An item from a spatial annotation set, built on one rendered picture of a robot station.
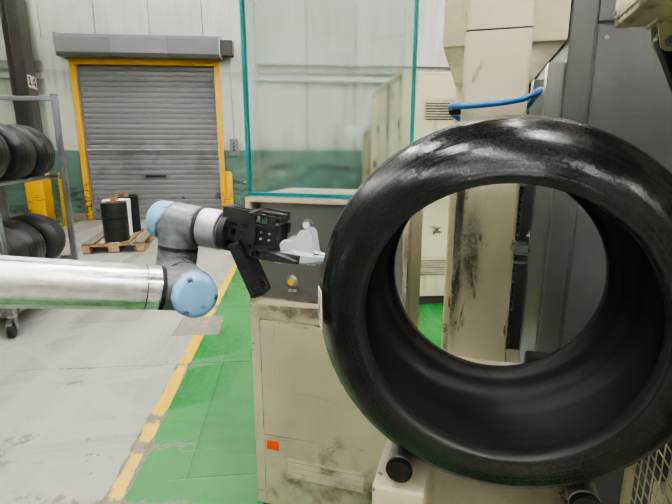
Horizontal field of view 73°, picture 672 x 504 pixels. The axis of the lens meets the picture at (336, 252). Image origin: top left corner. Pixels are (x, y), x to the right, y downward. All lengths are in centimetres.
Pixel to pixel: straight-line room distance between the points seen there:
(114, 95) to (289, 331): 910
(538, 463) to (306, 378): 103
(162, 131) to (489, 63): 929
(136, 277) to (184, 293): 8
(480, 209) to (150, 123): 939
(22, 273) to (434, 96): 373
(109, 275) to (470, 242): 72
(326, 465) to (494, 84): 137
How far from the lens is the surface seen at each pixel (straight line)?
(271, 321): 162
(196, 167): 994
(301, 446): 181
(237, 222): 85
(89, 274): 78
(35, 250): 463
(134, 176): 1029
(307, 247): 80
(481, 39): 105
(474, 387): 103
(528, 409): 101
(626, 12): 99
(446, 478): 100
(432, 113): 416
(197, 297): 78
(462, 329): 111
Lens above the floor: 142
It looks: 13 degrees down
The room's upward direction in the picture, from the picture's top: straight up
